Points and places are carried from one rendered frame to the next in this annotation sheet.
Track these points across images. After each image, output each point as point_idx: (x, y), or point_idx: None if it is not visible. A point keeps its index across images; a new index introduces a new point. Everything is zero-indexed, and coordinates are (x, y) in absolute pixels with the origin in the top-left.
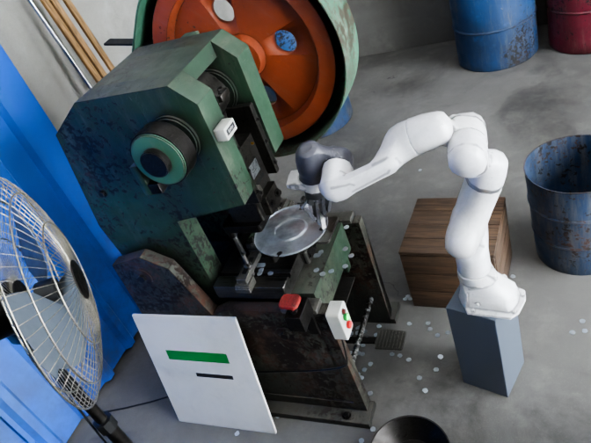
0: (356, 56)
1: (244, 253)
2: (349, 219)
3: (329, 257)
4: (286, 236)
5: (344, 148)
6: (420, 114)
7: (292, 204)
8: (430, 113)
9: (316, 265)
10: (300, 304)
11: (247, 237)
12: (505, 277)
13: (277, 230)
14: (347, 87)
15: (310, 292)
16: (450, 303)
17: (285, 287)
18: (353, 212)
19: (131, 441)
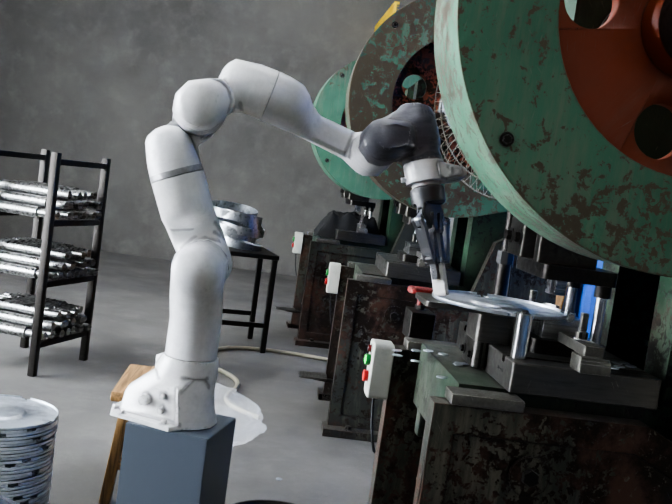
0: (454, 54)
1: (534, 290)
2: (447, 386)
3: (438, 364)
4: (494, 299)
5: (373, 121)
6: (260, 65)
7: (577, 362)
8: (247, 61)
9: (450, 358)
10: (416, 310)
11: (608, 358)
12: (142, 378)
13: (520, 304)
14: (447, 101)
15: (428, 344)
16: (228, 419)
17: (459, 326)
18: (451, 393)
19: (495, 292)
